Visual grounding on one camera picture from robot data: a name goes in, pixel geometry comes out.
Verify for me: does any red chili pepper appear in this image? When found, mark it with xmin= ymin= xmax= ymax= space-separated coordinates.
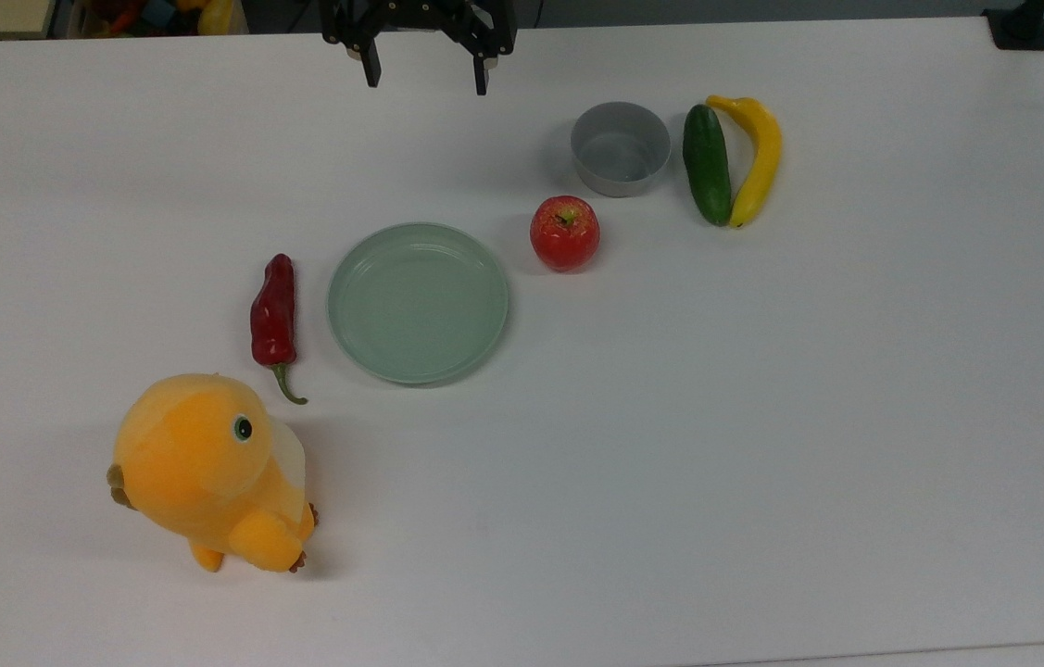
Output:
xmin=250 ymin=253 xmax=309 ymax=406

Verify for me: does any pale green plate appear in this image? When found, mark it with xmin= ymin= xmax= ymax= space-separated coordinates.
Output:
xmin=327 ymin=222 xmax=510 ymax=385

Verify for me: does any red apple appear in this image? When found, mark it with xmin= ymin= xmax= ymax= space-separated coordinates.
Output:
xmin=530 ymin=195 xmax=601 ymax=273

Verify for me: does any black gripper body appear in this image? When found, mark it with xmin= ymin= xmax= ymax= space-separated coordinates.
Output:
xmin=319 ymin=0 xmax=518 ymax=59

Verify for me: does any orange plush dinosaur toy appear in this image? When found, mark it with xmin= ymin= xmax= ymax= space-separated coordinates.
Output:
xmin=107 ymin=372 xmax=320 ymax=573

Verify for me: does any yellow toy fruit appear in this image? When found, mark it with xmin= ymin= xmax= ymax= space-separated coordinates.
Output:
xmin=197 ymin=0 xmax=236 ymax=36

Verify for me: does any box of colourful toys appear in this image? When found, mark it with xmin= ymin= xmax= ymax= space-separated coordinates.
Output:
xmin=68 ymin=0 xmax=200 ymax=38

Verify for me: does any green cucumber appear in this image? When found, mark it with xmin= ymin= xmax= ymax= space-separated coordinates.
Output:
xmin=682 ymin=104 xmax=734 ymax=228

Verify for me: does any grey metal bowl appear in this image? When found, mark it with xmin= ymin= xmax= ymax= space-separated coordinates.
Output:
xmin=571 ymin=101 xmax=672 ymax=198

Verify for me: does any yellow banana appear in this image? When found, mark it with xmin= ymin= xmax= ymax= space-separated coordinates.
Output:
xmin=705 ymin=94 xmax=783 ymax=230

